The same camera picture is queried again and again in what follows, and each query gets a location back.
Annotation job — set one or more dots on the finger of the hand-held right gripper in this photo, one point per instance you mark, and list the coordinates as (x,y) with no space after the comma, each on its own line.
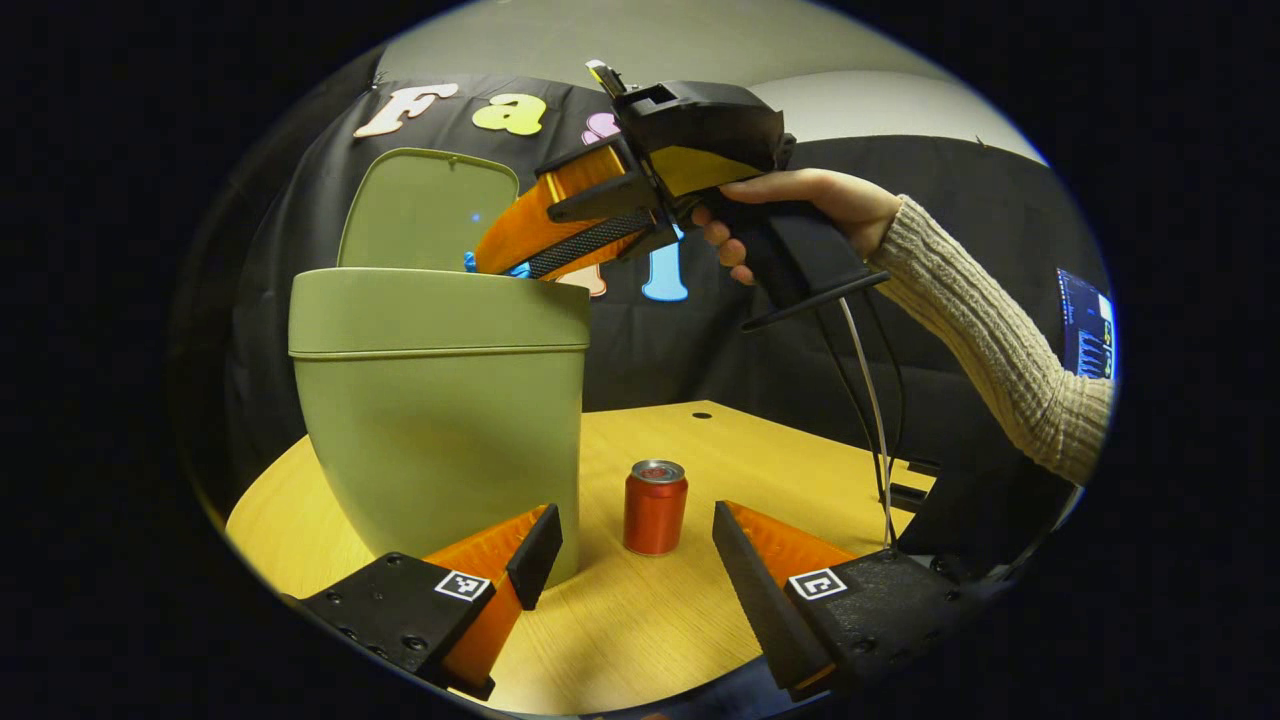
(585,243)
(520,225)

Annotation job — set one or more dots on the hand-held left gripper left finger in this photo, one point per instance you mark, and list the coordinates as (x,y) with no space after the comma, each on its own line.
(537,558)

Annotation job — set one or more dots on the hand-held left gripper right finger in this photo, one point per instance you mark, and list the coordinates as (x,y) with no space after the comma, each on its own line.
(755,590)

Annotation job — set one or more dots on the blue paper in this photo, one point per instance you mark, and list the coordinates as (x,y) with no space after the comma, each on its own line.
(470,264)

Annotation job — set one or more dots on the red pop can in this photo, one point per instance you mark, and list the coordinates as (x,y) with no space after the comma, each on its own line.
(655,515)

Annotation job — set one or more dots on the green desktop garbage bin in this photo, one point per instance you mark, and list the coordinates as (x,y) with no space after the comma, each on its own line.
(440,430)

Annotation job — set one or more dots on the wooden desktop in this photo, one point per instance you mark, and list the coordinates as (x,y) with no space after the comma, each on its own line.
(620,620)

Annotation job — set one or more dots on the computer monitor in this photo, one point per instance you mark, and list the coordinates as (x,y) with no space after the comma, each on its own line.
(1088,325)

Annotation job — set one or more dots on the black desk edge bracket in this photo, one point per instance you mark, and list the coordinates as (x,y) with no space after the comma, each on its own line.
(905,495)

